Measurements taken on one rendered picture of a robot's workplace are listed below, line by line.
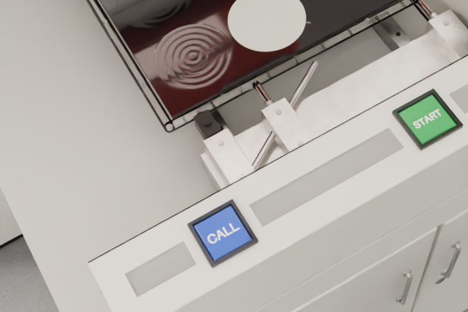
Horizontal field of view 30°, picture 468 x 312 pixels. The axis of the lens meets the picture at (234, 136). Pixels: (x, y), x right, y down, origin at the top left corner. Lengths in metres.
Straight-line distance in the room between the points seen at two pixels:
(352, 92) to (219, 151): 0.19
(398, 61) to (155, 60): 0.31
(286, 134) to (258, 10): 0.19
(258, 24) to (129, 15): 0.17
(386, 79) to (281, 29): 0.15
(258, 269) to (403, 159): 0.20
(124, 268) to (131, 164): 0.24
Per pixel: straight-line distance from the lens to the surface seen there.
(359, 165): 0.96
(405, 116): 0.99
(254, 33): 1.12
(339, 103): 1.09
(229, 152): 1.03
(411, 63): 1.13
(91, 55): 1.24
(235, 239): 0.92
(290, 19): 1.13
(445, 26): 1.13
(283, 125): 1.04
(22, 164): 1.18
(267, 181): 0.95
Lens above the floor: 1.82
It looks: 61 degrees down
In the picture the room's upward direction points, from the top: 10 degrees counter-clockwise
